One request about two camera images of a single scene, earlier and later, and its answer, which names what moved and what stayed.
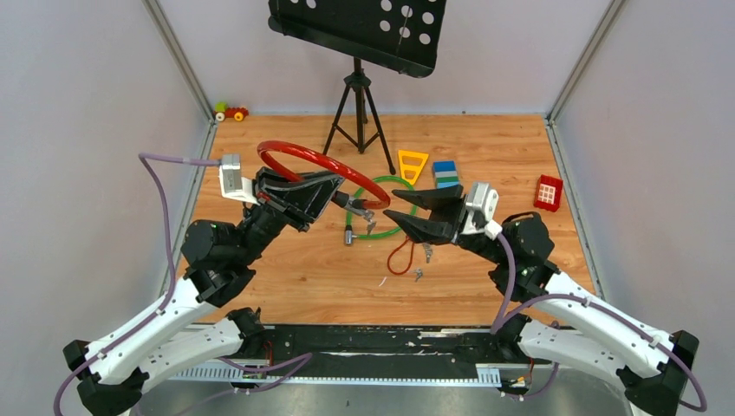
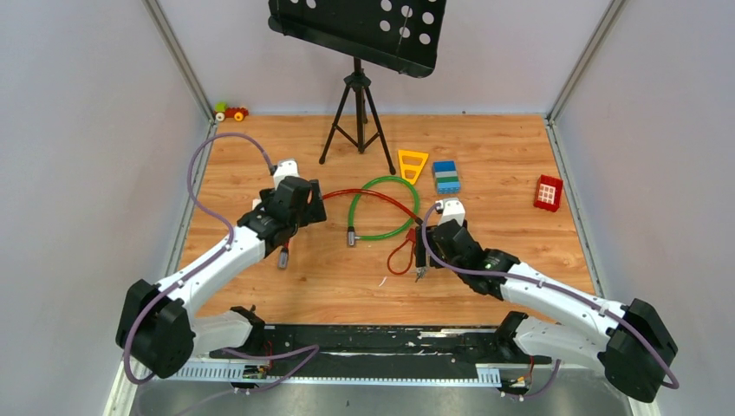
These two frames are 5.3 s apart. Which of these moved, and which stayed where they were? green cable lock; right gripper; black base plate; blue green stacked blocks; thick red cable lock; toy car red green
Moved: thick red cable lock; right gripper
Stayed: green cable lock; blue green stacked blocks; black base plate; toy car red green
